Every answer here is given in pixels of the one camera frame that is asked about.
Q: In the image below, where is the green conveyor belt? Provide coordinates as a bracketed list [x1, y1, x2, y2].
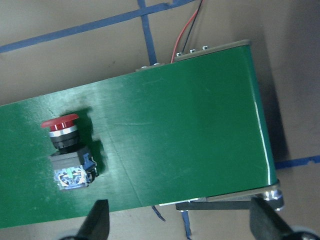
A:
[0, 40, 278, 228]

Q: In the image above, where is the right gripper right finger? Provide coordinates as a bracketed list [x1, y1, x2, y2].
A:
[249, 197, 294, 240]

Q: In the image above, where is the red black wire pair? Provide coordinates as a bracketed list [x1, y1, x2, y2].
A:
[171, 0, 206, 63]

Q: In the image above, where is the red push button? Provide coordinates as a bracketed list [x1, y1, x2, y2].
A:
[41, 113, 99, 191]

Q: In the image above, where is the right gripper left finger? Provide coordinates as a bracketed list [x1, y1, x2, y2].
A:
[74, 199, 110, 240]

